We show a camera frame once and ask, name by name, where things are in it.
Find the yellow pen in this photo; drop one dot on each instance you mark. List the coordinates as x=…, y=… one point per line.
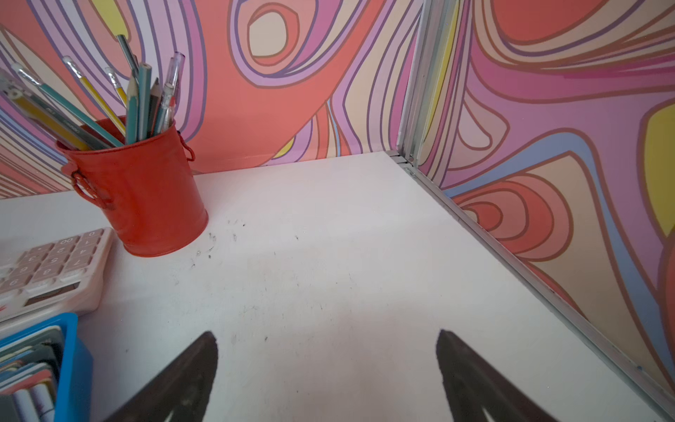
x=84, y=81

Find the red metal pencil bucket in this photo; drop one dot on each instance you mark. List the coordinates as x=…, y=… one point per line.
x=146, y=191

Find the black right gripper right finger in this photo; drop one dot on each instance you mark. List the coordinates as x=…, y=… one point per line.
x=475, y=390

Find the pink desk calculator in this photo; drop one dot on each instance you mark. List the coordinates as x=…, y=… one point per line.
x=66, y=275

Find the blue plastic card tray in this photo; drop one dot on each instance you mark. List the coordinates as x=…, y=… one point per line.
x=73, y=400

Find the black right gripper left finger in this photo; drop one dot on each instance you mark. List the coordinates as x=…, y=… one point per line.
x=181, y=391

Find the clear gel pen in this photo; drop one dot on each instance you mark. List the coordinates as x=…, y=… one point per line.
x=171, y=88

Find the teal pencil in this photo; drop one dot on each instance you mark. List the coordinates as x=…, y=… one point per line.
x=144, y=80

